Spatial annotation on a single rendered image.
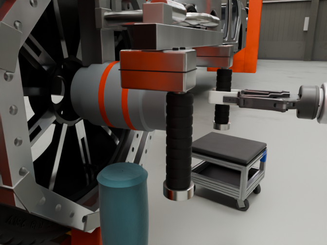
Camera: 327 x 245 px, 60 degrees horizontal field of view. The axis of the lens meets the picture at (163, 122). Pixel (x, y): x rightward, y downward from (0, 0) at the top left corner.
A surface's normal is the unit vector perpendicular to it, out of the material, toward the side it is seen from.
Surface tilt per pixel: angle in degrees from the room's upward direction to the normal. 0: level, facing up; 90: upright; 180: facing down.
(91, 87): 71
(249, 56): 90
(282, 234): 0
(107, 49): 90
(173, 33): 90
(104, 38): 90
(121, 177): 0
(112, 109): 101
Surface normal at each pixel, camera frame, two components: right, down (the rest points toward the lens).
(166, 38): 0.93, 0.11
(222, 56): -0.37, 0.26
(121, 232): -0.04, 0.28
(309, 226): 0.00, -0.96
